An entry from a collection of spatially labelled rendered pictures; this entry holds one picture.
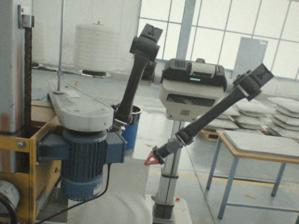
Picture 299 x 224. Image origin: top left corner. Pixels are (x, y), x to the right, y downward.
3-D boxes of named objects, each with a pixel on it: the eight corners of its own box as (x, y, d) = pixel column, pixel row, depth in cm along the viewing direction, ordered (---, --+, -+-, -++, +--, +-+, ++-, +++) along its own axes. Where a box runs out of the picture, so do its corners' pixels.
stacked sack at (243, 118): (258, 120, 499) (260, 114, 495) (270, 128, 459) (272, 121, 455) (228, 116, 489) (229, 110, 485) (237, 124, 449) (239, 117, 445)
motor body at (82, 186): (104, 182, 103) (110, 125, 95) (97, 207, 88) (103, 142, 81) (66, 178, 102) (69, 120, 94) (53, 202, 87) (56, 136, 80)
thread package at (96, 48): (118, 70, 105) (123, 27, 100) (114, 77, 89) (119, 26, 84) (78, 65, 104) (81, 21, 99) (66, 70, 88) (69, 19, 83)
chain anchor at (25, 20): (36, 30, 73) (36, 8, 72) (29, 30, 69) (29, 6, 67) (26, 29, 73) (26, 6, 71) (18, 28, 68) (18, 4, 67)
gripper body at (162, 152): (154, 155, 121) (167, 146, 120) (153, 146, 131) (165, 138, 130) (162, 165, 122) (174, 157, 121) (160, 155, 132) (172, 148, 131)
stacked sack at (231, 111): (234, 111, 486) (235, 105, 483) (239, 118, 446) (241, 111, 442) (200, 106, 491) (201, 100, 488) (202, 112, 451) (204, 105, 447)
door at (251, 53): (252, 97, 948) (267, 40, 888) (253, 98, 939) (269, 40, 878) (227, 94, 942) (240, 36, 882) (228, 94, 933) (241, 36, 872)
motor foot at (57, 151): (74, 152, 93) (75, 130, 90) (65, 169, 81) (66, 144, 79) (49, 149, 92) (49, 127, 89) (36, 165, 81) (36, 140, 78)
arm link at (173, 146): (194, 140, 125) (183, 126, 126) (194, 142, 114) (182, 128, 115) (175, 155, 127) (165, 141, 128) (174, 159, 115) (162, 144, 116)
